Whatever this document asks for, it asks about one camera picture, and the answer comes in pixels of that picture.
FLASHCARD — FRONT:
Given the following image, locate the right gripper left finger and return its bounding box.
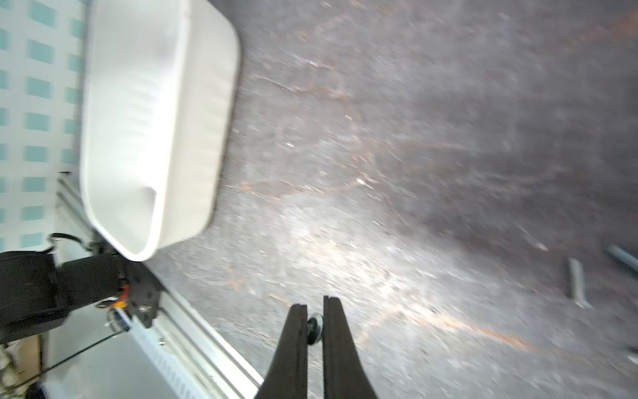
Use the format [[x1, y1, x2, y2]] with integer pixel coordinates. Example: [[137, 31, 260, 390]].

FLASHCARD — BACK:
[[254, 304, 308, 399]]

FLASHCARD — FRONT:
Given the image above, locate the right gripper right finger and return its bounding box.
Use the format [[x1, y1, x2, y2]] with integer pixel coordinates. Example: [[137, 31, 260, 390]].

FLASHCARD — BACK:
[[322, 296, 377, 399]]

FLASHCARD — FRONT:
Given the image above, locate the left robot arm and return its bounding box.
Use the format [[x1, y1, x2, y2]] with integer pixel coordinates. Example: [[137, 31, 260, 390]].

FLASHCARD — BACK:
[[1, 251, 125, 344]]

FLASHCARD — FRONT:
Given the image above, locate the white plastic storage box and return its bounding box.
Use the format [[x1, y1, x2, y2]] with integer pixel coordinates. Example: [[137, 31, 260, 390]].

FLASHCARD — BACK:
[[80, 1, 241, 262]]

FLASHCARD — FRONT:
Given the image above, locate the silver screw near front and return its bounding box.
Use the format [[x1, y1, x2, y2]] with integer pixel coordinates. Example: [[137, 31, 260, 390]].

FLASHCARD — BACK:
[[568, 258, 592, 309]]

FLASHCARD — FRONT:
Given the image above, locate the silver screw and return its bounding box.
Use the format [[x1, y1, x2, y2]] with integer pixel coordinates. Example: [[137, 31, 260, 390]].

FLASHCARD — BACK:
[[606, 245, 638, 275], [568, 258, 592, 309]]

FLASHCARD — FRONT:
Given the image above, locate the aluminium front rail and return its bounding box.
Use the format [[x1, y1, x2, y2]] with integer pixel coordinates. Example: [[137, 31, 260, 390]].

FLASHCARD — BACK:
[[54, 174, 265, 399]]

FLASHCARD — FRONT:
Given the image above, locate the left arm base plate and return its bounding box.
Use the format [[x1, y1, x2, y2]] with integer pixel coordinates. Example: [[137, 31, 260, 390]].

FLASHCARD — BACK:
[[121, 259, 164, 329]]

